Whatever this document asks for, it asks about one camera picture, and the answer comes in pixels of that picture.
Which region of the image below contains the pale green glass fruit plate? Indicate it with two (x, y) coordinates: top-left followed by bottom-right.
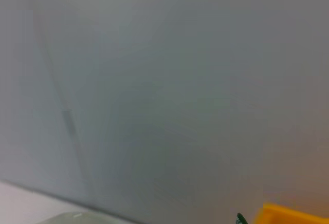
(35, 211), (108, 224)

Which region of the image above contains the green plastic wrapper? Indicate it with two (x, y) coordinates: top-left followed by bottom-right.
(235, 212), (249, 224)

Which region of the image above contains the yellow plastic storage bin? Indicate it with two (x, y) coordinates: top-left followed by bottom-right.
(253, 202), (329, 224)

